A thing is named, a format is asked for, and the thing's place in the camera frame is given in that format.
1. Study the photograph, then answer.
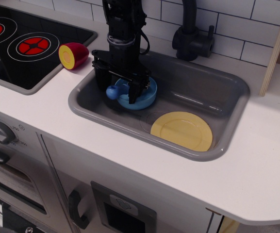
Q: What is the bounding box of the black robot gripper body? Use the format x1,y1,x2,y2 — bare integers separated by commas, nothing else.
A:
92,40,150,83

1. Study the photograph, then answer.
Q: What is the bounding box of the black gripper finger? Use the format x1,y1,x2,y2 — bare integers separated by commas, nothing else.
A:
128,81,148,104
95,68,112,91

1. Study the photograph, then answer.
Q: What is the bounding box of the blue handled grey spoon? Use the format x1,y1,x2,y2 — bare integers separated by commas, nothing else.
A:
106,84,130,100

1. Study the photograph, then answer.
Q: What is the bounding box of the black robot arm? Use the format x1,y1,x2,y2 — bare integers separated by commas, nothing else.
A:
92,0,151,104

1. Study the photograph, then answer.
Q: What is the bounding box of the blue plastic bowl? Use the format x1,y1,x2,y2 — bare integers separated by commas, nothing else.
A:
117,77,157,110

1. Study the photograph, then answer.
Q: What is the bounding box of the grey toy sink basin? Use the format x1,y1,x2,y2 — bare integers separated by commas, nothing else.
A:
68,52,250,161

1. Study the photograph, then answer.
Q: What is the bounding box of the red yellow toy fruit half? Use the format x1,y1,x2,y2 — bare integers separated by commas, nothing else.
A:
58,42,89,70

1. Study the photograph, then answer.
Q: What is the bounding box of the yellow plastic plate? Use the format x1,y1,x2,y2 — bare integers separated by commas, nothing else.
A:
150,112,213,152

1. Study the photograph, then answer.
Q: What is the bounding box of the dark grey toy faucet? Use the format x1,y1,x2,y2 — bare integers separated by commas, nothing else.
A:
172,0,215,61

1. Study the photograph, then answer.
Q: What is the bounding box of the black toy stovetop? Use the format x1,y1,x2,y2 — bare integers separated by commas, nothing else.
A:
0,5,97,95

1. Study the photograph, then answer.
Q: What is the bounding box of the grey oven knob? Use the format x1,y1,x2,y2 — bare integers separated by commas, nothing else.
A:
0,122,16,145

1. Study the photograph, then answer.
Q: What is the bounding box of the grey dispenser panel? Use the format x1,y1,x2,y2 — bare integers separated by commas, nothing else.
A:
91,181,157,233

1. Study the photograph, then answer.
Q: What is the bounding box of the toy oven door window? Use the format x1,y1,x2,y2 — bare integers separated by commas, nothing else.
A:
0,164,46,214

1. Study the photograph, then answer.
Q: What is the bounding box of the dark grey cabinet handle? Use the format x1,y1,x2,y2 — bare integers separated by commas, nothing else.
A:
68,190,90,230

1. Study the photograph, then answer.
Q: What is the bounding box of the wooden side post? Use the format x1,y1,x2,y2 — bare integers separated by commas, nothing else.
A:
259,30,280,97

